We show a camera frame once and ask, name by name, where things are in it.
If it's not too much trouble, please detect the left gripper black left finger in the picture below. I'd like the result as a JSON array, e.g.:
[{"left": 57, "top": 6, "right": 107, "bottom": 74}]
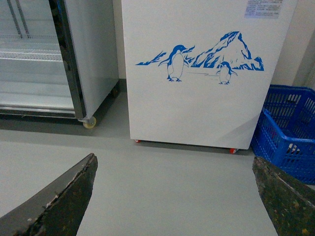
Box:
[{"left": 0, "top": 153, "right": 98, "bottom": 236}]

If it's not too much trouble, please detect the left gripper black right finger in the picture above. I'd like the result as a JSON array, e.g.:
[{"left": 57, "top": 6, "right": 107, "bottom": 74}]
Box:
[{"left": 252, "top": 156, "right": 315, "bottom": 236}]

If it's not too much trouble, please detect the glass door display fridge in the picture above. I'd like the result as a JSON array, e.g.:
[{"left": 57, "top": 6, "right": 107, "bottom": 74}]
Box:
[{"left": 0, "top": 0, "right": 119, "bottom": 129}]

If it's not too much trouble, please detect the blue plastic basket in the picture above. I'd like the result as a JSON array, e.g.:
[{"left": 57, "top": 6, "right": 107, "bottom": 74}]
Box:
[{"left": 251, "top": 85, "right": 315, "bottom": 185}]

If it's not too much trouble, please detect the white chest freezer, blue rim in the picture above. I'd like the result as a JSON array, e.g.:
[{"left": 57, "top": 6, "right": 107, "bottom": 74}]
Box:
[{"left": 122, "top": 0, "right": 297, "bottom": 149}]

